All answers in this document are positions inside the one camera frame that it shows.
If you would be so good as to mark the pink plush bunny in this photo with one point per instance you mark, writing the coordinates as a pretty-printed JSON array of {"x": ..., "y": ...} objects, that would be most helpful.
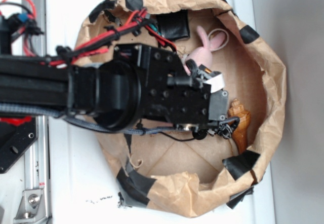
[{"x": 212, "y": 42}]

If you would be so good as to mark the brown plastic conch shell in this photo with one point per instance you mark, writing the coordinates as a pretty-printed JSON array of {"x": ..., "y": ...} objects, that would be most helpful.
[{"x": 240, "y": 133}]

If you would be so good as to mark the brown paper bag bin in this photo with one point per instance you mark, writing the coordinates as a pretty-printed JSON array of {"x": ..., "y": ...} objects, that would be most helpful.
[{"x": 190, "y": 178}]

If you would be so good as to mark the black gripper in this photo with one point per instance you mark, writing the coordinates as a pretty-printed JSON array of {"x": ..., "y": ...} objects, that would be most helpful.
[{"x": 153, "y": 84}]

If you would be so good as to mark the metal corner bracket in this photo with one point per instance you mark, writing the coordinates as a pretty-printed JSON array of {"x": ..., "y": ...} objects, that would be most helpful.
[{"x": 32, "y": 208}]

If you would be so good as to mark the aluminium extrusion rail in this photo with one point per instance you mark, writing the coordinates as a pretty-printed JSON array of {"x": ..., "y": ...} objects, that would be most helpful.
[{"x": 36, "y": 158}]

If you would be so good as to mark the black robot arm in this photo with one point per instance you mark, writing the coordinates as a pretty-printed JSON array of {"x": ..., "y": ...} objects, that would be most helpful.
[{"x": 84, "y": 96}]

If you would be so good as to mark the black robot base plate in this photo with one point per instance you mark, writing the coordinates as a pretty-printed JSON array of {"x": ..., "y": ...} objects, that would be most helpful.
[{"x": 17, "y": 135}]

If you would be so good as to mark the black tape patch inside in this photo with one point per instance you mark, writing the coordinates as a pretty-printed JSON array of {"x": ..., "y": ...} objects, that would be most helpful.
[{"x": 174, "y": 26}]

